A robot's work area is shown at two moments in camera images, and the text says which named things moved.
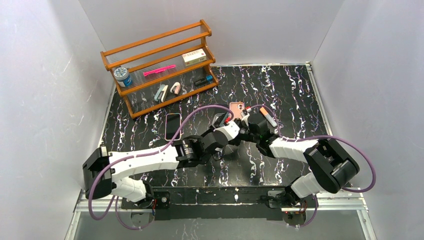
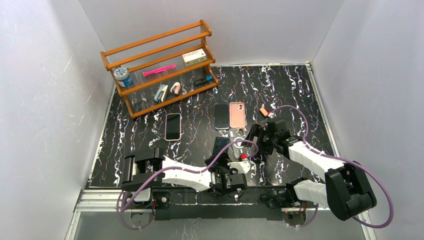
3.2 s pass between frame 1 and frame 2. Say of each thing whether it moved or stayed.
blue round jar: stayed
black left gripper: moved
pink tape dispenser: stayed
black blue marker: stayed
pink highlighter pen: stayed
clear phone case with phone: moved
